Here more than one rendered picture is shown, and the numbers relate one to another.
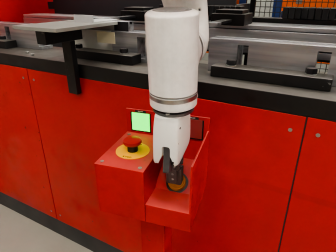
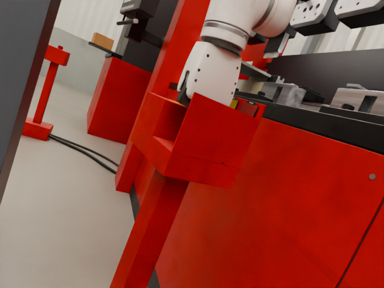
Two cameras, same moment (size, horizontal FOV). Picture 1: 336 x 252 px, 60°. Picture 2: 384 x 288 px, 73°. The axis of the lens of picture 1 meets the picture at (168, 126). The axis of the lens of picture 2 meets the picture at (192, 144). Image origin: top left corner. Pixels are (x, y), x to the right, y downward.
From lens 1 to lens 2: 0.46 m
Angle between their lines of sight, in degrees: 40
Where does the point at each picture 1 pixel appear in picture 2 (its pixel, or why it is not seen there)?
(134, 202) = (148, 132)
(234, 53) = (357, 104)
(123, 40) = (267, 89)
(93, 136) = not seen: hidden behind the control
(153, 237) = (150, 199)
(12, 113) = not seen: hidden behind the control
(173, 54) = not seen: outside the picture
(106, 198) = (138, 126)
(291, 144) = (367, 199)
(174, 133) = (199, 55)
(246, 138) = (314, 179)
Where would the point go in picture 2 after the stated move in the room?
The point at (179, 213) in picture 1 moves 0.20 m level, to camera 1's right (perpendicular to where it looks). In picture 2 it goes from (166, 148) to (266, 210)
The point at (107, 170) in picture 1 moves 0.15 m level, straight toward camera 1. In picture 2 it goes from (150, 98) to (97, 80)
